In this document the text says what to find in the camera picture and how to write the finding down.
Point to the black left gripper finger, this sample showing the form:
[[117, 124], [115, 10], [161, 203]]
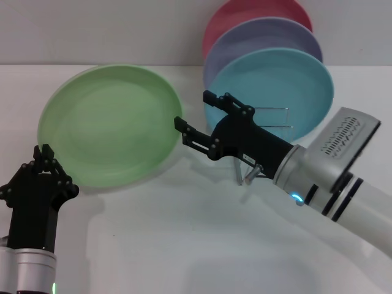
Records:
[[48, 152], [38, 154]]

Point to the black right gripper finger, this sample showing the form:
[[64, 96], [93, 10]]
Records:
[[226, 102], [196, 137]]

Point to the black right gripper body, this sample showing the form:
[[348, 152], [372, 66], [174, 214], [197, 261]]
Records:
[[251, 141]]

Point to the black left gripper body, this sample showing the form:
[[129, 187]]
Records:
[[33, 199]]

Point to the green plate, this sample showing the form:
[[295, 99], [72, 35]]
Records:
[[113, 122]]

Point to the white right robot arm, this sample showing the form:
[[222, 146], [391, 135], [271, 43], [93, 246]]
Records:
[[352, 211]]

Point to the teal plate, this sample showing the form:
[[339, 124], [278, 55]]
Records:
[[275, 79]]

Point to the purple plate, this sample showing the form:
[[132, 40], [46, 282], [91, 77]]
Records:
[[260, 36]]

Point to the red plate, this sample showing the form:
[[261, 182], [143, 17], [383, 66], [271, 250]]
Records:
[[232, 18]]

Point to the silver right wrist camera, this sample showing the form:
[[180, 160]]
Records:
[[343, 141]]

